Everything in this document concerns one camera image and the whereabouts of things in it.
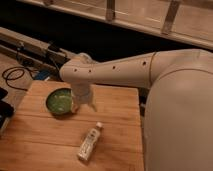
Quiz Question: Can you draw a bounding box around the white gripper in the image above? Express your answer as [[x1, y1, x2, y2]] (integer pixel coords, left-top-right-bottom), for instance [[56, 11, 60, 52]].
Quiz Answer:
[[71, 84, 97, 113]]

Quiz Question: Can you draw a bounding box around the clear plastic bottle white label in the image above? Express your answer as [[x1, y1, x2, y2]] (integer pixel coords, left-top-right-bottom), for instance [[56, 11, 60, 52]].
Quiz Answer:
[[77, 122, 103, 161]]

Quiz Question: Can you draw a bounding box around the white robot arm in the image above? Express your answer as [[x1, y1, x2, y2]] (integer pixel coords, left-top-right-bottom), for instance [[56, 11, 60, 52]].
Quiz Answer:
[[60, 49, 213, 171]]

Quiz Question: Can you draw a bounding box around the green ceramic bowl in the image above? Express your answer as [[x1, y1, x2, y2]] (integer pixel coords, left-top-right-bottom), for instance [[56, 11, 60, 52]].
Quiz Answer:
[[45, 88, 73, 116]]

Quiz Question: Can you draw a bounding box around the blue object on floor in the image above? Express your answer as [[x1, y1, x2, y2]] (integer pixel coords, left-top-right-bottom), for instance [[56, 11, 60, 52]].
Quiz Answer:
[[34, 70, 50, 80]]

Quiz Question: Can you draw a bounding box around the black object at left edge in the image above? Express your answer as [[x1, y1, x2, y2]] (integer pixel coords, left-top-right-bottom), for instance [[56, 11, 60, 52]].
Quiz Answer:
[[0, 87, 14, 129]]

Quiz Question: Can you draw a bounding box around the white shelf with brackets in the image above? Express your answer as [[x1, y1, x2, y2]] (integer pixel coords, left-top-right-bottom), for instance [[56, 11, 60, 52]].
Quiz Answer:
[[18, 0, 213, 50]]

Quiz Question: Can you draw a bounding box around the black coiled cable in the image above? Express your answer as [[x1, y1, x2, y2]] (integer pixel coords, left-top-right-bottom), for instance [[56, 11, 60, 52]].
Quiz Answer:
[[1, 65, 36, 91]]

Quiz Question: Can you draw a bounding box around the grey metal floor rail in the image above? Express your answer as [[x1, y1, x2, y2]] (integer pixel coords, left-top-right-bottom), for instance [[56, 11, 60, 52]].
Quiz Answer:
[[0, 27, 74, 74]]

